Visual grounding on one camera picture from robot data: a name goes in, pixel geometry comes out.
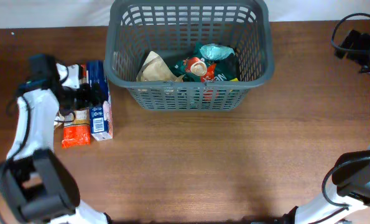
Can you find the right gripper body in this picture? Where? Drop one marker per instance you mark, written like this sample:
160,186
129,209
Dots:
367,61

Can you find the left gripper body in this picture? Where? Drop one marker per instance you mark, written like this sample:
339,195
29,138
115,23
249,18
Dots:
82,97

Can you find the blue tissue box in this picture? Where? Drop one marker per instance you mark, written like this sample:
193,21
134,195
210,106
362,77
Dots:
101,120

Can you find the orange spaghetti pack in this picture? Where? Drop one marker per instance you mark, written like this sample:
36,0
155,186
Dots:
76,127

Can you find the brown and cream snack bag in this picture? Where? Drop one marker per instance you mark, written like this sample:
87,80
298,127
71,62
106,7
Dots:
59,119

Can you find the beige paper bag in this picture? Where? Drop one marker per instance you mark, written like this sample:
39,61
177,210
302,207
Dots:
155,69

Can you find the green Nescafe bag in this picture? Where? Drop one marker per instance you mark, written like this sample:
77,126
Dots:
196,68

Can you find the light teal tissue pack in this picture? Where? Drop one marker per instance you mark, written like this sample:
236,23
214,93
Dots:
216,52

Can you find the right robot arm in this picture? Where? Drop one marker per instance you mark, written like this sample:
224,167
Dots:
345,189

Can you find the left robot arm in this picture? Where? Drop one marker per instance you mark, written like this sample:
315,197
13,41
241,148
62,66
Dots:
34,183

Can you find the grey plastic basket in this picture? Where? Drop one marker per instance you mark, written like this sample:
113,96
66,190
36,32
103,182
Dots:
173,29

